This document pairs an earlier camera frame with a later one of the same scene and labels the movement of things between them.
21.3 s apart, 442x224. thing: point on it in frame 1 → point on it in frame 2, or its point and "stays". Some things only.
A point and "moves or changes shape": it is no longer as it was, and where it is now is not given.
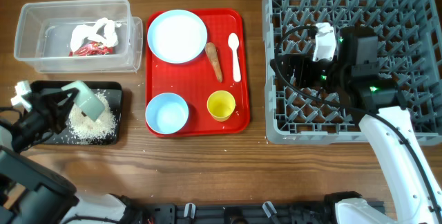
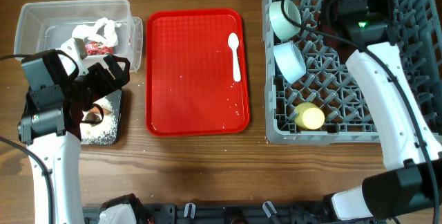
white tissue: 104,31 stays
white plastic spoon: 234,42 stays
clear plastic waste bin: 44,31 stays
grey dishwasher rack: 404,12 stays
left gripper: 47,106 → 108,84
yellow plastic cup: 221,104 → 311,116
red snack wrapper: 91,48 stays
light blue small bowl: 166,113 moves or changes shape
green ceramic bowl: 85,99 moves or changes shape
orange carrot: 213,55 → 94,109
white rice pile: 89,131 stays
